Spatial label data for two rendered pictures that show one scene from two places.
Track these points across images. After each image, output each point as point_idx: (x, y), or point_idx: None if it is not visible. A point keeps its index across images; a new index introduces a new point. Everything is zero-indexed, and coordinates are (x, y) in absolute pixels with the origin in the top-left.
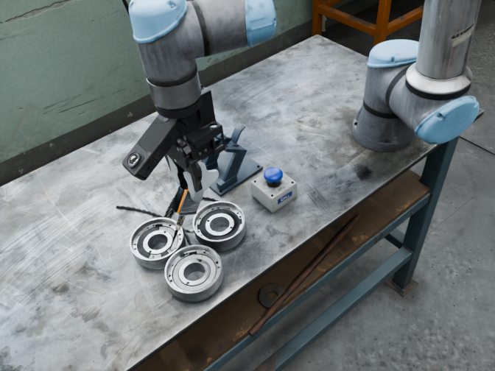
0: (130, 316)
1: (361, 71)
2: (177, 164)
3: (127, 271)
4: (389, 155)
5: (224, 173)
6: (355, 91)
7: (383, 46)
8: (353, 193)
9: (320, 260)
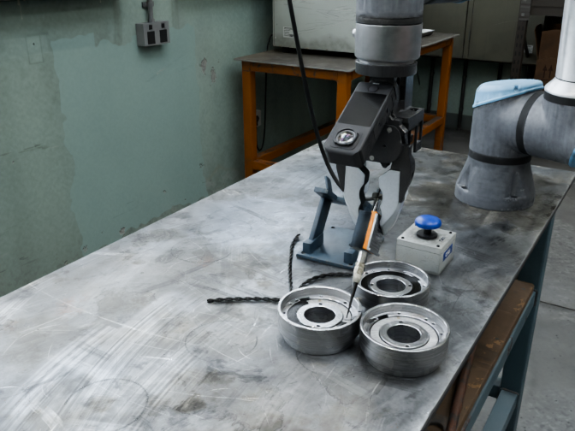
0: (340, 412)
1: (417, 156)
2: (364, 171)
3: (288, 365)
4: (520, 213)
5: (339, 248)
6: (428, 170)
7: (492, 83)
8: (516, 246)
9: (469, 373)
